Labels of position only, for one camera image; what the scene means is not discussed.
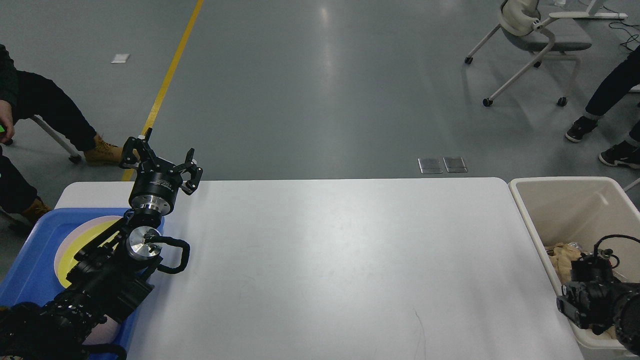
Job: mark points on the beige plastic bin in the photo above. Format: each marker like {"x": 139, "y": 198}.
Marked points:
{"x": 581, "y": 210}

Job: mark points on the aluminium foil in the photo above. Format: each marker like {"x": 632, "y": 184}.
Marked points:
{"x": 575, "y": 245}

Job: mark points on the chair leg with caster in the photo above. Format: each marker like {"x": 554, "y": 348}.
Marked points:
{"x": 74, "y": 156}

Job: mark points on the white grey office chair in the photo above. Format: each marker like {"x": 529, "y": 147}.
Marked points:
{"x": 551, "y": 35}

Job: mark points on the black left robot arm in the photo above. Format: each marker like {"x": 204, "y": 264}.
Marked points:
{"x": 110, "y": 277}

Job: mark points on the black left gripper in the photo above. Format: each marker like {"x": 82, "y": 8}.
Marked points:
{"x": 153, "y": 189}

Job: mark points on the seated person in black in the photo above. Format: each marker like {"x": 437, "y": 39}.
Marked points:
{"x": 24, "y": 94}

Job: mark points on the walking person dark trousers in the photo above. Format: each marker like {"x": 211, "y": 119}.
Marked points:
{"x": 612, "y": 89}

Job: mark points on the metal floor socket plate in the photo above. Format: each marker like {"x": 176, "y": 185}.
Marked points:
{"x": 429, "y": 165}

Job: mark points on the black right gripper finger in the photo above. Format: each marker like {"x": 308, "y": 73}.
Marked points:
{"x": 575, "y": 313}

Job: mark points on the tan boot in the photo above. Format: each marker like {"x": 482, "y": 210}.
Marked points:
{"x": 35, "y": 211}
{"x": 103, "y": 153}

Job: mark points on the brown paper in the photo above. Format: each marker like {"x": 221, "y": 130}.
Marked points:
{"x": 561, "y": 256}

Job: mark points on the pink plate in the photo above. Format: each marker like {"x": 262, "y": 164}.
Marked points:
{"x": 70, "y": 240}

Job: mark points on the yellow plate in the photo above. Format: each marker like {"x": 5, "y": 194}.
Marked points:
{"x": 75, "y": 255}

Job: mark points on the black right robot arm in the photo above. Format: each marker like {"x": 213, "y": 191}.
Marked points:
{"x": 594, "y": 299}

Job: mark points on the pink mug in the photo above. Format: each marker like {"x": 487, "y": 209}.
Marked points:
{"x": 103, "y": 333}

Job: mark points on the blue plastic tray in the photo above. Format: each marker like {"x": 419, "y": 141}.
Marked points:
{"x": 31, "y": 277}

